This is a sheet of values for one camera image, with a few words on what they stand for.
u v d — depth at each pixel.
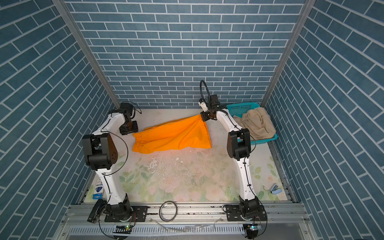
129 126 0.83
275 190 0.80
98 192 0.80
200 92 0.91
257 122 1.04
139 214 0.74
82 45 0.83
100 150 0.54
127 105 0.83
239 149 0.63
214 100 0.85
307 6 0.71
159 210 0.74
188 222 0.73
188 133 0.99
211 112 0.79
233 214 0.74
